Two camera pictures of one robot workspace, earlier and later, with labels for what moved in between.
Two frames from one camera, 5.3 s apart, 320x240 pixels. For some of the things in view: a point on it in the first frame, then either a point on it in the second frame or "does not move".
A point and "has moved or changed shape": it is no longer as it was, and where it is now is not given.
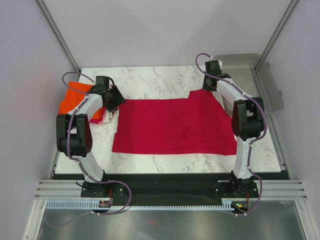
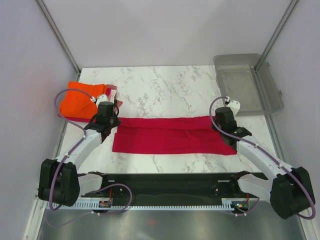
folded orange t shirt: [74, 93] does not move
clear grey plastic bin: [252, 75] does not move
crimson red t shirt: [198, 125] has moved or changed shape
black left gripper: [119, 98] -> [116, 122]
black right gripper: [205, 86] -> [215, 118]
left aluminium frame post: [48, 18] does not move
